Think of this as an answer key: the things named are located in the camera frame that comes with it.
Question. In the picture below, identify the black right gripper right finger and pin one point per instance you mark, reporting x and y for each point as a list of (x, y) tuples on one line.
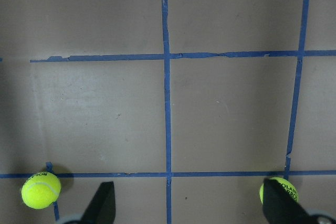
[(280, 207)]

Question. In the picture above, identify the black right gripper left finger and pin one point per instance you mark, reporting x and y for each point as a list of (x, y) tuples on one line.
[(102, 208)]

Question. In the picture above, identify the yellow tennis ball far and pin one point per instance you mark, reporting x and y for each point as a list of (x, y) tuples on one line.
[(288, 190)]

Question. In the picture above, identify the yellow tennis ball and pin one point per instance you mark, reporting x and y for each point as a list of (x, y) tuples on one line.
[(41, 190), (288, 190)]

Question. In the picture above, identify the yellow tennis ball middle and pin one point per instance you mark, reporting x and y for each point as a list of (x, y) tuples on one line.
[(41, 190)]

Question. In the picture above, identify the brown paper table cover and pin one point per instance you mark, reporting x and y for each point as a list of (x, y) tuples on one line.
[(186, 105)]

